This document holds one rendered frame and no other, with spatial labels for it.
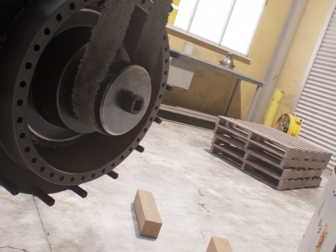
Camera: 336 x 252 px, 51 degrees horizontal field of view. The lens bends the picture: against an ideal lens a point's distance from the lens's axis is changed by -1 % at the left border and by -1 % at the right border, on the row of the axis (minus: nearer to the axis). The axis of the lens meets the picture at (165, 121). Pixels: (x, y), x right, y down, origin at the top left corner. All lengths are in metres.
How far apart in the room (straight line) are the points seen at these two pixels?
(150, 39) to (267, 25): 6.62
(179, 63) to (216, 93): 1.57
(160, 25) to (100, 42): 0.14
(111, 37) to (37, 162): 0.26
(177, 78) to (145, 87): 4.79
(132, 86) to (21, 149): 0.22
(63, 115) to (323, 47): 6.55
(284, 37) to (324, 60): 1.05
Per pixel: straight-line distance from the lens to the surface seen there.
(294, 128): 5.89
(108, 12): 0.63
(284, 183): 4.06
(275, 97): 6.90
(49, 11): 0.59
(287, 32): 7.57
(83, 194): 0.82
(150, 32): 0.72
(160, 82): 0.84
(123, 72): 0.64
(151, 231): 2.02
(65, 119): 0.70
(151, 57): 0.73
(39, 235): 1.80
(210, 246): 2.09
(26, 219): 1.90
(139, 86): 0.68
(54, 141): 0.79
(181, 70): 5.49
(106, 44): 0.64
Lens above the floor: 0.95
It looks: 10 degrees down
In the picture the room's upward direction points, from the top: 19 degrees clockwise
